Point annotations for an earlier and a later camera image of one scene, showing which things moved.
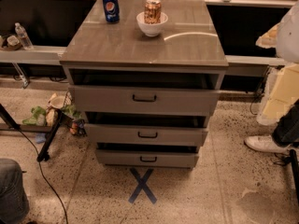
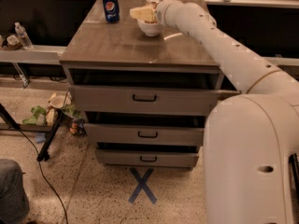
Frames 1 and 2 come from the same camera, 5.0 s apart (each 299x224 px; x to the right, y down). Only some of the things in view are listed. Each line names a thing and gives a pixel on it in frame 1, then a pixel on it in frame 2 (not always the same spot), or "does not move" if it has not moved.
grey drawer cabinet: [147, 99] does not move
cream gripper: [288, 36] to [163, 13]
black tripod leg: [44, 153] does not move
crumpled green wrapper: [59, 108] does not move
